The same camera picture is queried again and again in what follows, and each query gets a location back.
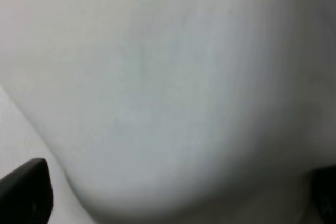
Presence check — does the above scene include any white short sleeve shirt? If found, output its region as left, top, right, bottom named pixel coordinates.
left=1, top=0, right=335, bottom=223

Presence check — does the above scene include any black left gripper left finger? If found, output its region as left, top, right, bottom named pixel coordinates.
left=1, top=158, right=53, bottom=224

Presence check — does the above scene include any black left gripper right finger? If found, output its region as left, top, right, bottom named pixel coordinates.
left=306, top=166, right=335, bottom=224

